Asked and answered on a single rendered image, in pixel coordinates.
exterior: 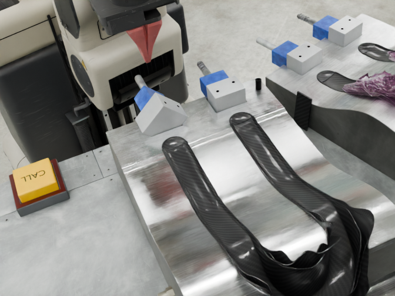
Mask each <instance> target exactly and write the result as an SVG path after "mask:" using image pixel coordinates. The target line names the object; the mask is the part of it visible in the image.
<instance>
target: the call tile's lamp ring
mask: <svg viewBox="0 0 395 296"><path fill-rule="evenodd" d="M50 162H51V163H53V166H54V169H55V173H56V176H57V178H58V182H59V185H60V188H61V189H59V190H57V191H54V192H51V193H49V194H46V195H44V196H40V197H38V198H35V199H33V200H30V201H27V202H25V203H22V204H20V201H19V197H18V193H17V190H16V185H15V181H14V176H13V174H10V175H9V179H10V182H11V187H12V192H13V195H14V200H15V204H16V209H19V208H21V207H25V206H27V205H30V204H32V203H35V202H37V201H40V200H43V199H46V198H48V197H51V196H54V195H56V194H59V193H62V192H64V191H66V188H65V185H64V183H63V180H62V176H61V173H60V171H59V167H58V164H57V162H56V159H52V160H50Z"/></svg>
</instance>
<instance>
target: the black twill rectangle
mask: <svg viewBox="0 0 395 296"><path fill-rule="evenodd" d="M311 106H312V98H310V97H308V96H306V95H305V94H303V93H301V92H299V91H297V96H296V105H295V111H294V121H295V122H296V124H297V125H298V126H299V127H301V128H302V129H304V130H305V131H308V126H309V118H310V111H311Z"/></svg>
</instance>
